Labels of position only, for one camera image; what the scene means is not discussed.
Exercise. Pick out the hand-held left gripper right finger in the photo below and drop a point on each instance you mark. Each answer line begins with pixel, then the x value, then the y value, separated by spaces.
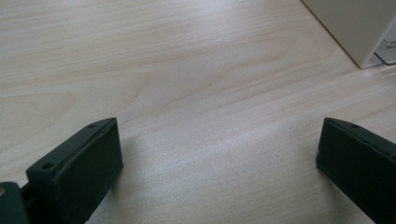
pixel 358 168

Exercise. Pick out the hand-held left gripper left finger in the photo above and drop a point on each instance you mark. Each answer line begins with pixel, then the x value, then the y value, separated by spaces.
pixel 77 174

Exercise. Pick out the cream white box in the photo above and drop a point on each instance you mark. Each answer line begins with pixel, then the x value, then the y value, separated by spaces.
pixel 355 25

